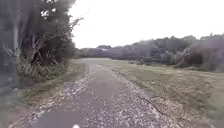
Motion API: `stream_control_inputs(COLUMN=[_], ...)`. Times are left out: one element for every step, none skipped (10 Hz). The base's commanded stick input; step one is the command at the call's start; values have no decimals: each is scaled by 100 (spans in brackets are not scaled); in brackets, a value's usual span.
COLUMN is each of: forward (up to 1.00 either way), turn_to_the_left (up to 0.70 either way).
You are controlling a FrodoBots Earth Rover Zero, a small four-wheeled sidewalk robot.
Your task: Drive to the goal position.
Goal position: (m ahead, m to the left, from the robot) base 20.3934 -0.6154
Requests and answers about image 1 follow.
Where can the grass verge with leaves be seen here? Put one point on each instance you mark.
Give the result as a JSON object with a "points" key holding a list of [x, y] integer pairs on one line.
{"points": [[40, 90]]}

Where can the line of bushes and trees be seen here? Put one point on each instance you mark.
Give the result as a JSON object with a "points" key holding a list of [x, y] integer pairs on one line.
{"points": [[166, 51]]}

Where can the grey asphalt path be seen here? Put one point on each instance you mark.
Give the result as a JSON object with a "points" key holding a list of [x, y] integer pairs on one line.
{"points": [[100, 100]]}

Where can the grass field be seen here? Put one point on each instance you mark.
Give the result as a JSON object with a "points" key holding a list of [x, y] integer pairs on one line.
{"points": [[180, 83]]}

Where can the row of tall trees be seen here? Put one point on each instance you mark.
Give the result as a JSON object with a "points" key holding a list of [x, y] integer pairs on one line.
{"points": [[36, 36]]}

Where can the robot's own part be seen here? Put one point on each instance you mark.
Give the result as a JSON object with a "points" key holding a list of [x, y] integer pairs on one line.
{"points": [[76, 126]]}

